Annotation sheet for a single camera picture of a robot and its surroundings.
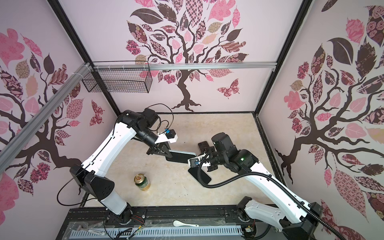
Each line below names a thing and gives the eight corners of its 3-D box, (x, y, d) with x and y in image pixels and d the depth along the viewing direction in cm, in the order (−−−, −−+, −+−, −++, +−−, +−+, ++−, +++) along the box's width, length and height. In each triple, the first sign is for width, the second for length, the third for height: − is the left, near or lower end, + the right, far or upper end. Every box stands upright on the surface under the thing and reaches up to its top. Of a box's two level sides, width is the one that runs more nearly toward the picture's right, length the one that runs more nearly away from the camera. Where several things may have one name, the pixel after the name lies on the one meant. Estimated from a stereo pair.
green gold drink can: (139, 191, 84) (132, 184, 75) (141, 181, 87) (135, 173, 78) (149, 191, 84) (143, 184, 75) (151, 181, 87) (146, 173, 78)
